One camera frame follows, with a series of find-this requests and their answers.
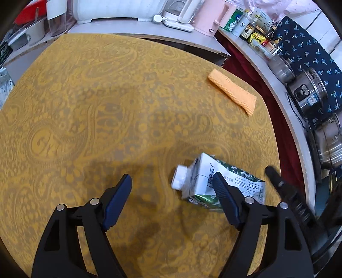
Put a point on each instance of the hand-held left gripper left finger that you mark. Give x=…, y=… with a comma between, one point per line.
x=117, y=200

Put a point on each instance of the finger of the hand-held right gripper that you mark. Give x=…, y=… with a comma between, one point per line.
x=278, y=181

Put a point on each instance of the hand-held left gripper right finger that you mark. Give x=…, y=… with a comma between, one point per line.
x=227, y=197

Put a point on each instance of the white and green milk carton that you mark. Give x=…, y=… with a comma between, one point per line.
x=203, y=173

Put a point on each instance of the dark red cloth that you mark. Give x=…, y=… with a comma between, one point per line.
x=280, y=133

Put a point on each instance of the large steel steamer pot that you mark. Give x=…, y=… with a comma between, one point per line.
x=328, y=144

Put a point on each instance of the yellow patterned tablecloth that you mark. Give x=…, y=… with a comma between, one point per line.
x=93, y=120

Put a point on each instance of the steel rice cooker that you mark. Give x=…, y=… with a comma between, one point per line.
x=307, y=93

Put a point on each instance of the orange sponge cloth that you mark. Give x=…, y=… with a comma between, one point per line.
x=232, y=91

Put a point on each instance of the small steel pot with lid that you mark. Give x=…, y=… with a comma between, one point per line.
x=280, y=69

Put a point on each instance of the glass container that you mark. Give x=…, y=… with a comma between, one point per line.
x=263, y=50

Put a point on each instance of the small pump bottle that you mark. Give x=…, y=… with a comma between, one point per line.
x=275, y=46

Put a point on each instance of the navy printed cloth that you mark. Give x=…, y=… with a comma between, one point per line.
x=307, y=48

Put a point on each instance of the dark sauce bottle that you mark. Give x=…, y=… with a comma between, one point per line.
x=248, y=32

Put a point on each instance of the white bottle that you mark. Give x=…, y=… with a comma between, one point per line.
x=241, y=25

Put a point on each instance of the pale green packet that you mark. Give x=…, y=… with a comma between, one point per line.
x=263, y=18

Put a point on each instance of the green can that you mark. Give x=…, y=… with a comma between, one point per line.
x=231, y=22

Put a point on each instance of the pink floral cloth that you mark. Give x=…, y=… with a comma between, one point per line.
x=272, y=4

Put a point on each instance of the pink electric kettle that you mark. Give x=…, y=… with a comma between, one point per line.
x=208, y=16

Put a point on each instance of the clear glass cup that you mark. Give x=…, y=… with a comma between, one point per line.
x=58, y=24

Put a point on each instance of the white power plug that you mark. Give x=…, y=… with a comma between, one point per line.
x=158, y=18

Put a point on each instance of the white pot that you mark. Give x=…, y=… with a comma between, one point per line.
x=34, y=33

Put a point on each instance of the white dish rack grey lid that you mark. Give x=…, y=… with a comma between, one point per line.
x=120, y=9

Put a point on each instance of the red plastic lid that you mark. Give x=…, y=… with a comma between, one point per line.
x=29, y=12

